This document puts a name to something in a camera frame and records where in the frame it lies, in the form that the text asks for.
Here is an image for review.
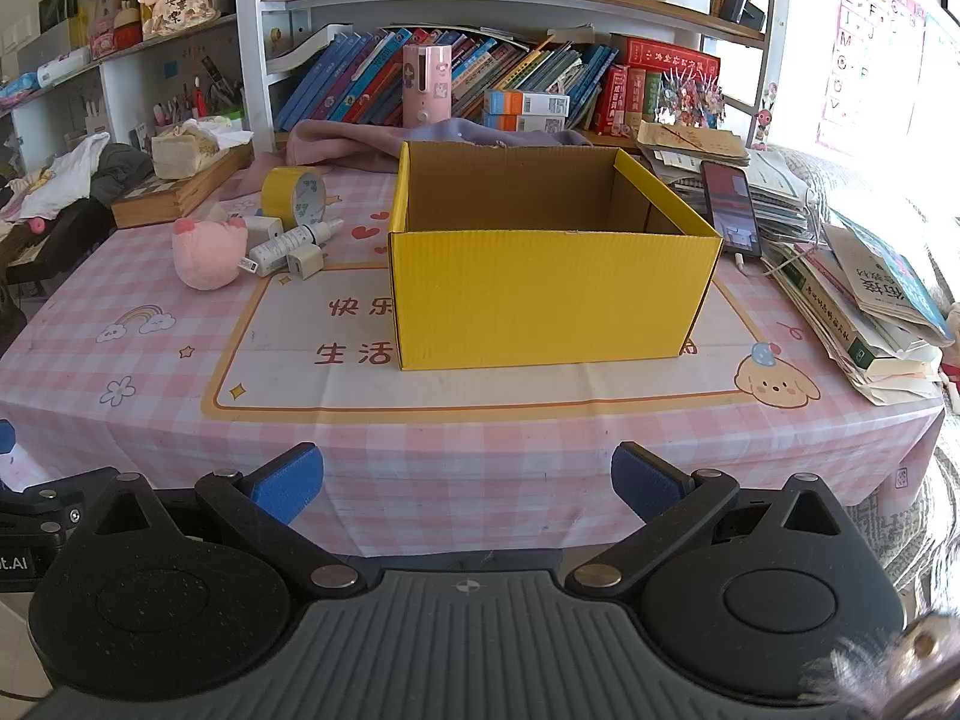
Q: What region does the yellow tape roll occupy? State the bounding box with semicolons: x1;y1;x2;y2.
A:
262;166;329;230

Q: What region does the colourful figurine cluster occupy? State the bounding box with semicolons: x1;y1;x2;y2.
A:
658;66;727;128

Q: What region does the white charger block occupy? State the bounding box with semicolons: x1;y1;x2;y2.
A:
287;244;326;280
238;216;286;248

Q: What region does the pink cartoon device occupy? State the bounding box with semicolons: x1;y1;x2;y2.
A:
403;45;453;128

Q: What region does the dark grey garment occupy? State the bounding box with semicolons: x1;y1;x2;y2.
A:
90;142;155;203

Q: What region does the pile of books and papers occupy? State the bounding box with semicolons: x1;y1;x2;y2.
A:
637;120;957;407

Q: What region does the cream tissue box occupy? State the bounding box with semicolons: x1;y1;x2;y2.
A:
150;116;254;181

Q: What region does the pink plush pig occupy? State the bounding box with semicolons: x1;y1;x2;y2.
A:
172;215;250;291

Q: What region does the black smartphone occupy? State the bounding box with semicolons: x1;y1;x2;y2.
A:
700;161;764;260

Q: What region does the pencil cup with pens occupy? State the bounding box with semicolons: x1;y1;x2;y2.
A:
154;75;245;125

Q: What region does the white bookshelf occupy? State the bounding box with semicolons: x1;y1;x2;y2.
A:
0;0;788;188

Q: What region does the alphabet wall poster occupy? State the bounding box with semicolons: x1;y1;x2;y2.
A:
817;0;927;158

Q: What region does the grey fluffy sleeve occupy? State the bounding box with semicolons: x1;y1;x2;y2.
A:
799;611;960;720

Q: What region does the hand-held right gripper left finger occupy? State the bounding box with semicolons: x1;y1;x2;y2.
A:
94;444;368;601

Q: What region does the pink purple scarf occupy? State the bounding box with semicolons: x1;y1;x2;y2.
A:
287;118;593;173

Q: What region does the yellow cardboard box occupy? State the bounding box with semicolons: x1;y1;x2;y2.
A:
388;141;723;372

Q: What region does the white printed shirt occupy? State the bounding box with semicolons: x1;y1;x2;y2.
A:
0;131;112;222

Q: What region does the white spray bottle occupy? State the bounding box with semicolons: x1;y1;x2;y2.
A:
247;219;346;275

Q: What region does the wooden chess box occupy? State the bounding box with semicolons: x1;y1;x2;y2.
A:
111;142;254;230

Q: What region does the row of blue spined books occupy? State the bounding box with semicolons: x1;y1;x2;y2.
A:
274;28;623;132

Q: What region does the row of red dictionaries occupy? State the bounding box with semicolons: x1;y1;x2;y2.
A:
592;36;721;137

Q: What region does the pink checked tablecloth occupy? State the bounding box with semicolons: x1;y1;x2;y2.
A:
0;157;946;563

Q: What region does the orange white carton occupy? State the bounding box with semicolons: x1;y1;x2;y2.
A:
482;114;568;133
484;90;571;118

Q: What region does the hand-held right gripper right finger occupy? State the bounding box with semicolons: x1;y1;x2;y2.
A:
564;442;852;601

